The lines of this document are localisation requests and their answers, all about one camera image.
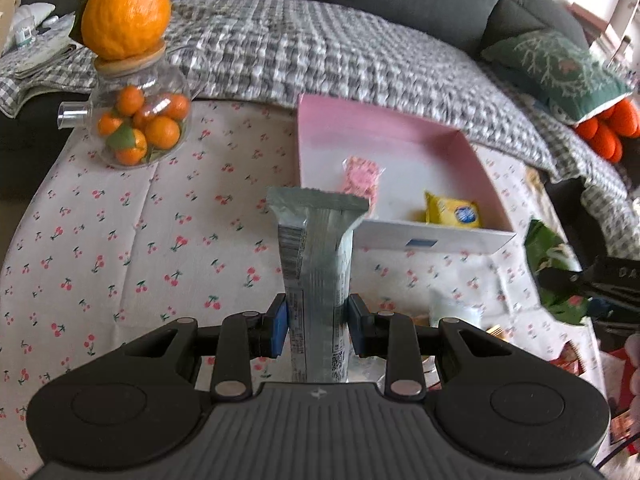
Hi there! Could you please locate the pink cardboard box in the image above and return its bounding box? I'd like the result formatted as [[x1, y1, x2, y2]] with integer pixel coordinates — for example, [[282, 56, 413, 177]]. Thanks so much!
[[296, 92, 518, 256]]

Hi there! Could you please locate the large orange citrus fruit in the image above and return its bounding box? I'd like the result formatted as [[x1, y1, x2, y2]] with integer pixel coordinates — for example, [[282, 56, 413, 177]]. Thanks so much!
[[70, 0, 178, 61]]

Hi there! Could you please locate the white snack packet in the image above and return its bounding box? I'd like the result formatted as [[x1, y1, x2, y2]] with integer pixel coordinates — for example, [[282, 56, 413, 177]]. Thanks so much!
[[429, 287, 483, 331]]

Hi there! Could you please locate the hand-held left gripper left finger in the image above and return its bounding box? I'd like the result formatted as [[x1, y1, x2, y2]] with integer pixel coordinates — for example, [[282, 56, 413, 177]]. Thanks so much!
[[122, 294, 290, 402]]

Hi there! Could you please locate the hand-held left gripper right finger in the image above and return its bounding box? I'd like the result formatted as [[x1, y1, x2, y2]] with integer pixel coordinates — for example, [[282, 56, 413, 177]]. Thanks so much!
[[347, 294, 516, 397]]

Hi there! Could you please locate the folded grey checked cloth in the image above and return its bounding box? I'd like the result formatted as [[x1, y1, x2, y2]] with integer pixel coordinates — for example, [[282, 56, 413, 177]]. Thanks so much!
[[0, 25, 98, 117]]

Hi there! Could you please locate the long silver snack packet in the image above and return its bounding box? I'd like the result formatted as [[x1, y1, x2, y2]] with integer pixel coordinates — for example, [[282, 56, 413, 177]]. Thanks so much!
[[266, 186, 370, 385]]

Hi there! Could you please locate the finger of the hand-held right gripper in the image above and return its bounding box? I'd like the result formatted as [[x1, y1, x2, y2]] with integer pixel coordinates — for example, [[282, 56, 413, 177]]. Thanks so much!
[[536, 267, 602, 307]]

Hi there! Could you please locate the red snack packet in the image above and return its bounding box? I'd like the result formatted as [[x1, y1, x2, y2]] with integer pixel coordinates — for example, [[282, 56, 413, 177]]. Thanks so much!
[[597, 349, 633, 401]]

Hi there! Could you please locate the yellow snack packet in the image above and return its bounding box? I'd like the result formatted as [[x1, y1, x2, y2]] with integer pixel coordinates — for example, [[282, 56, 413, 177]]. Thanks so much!
[[424, 191, 483, 228]]

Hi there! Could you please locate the pile of small tangerines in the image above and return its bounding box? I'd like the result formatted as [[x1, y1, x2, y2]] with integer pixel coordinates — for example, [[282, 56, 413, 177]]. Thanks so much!
[[97, 85, 192, 167]]

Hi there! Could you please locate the beige cushion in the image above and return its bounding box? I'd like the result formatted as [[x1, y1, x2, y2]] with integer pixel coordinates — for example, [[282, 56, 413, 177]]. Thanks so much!
[[0, 0, 23, 56]]

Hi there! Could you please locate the green snack packet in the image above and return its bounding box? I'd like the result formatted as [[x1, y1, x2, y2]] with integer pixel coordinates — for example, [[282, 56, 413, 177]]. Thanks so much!
[[522, 219, 591, 326]]

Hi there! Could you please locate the round wooden lid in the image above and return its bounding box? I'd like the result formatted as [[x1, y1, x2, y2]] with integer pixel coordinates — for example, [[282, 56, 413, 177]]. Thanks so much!
[[94, 42, 167, 77]]

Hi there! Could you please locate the grey checked blanket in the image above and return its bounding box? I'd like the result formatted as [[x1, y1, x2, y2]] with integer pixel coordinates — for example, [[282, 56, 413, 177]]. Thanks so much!
[[0, 0, 640, 261]]

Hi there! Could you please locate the small white bottle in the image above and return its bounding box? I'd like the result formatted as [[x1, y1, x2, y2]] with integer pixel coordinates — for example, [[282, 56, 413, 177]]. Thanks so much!
[[12, 16, 37, 50]]

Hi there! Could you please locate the orange plush toy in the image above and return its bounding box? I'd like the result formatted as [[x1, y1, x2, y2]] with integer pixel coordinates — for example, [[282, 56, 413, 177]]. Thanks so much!
[[575, 100, 640, 163]]

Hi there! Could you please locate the pink snack packet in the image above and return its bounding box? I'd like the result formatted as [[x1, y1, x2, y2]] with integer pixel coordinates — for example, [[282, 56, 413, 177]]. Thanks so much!
[[341, 156, 386, 211]]

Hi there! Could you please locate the green embroidered cushion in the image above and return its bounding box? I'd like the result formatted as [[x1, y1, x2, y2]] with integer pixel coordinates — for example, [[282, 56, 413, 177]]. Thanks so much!
[[481, 30, 633, 123]]

